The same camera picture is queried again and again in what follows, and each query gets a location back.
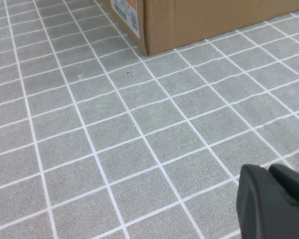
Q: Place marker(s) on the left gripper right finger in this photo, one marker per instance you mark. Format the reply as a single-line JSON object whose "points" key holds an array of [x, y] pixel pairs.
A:
{"points": [[294, 189]]}

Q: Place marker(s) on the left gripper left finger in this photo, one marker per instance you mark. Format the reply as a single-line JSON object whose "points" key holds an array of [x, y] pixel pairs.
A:
{"points": [[261, 214]]}

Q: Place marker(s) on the brown cardboard shoe box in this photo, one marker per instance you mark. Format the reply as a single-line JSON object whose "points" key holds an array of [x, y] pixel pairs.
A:
{"points": [[214, 22]]}

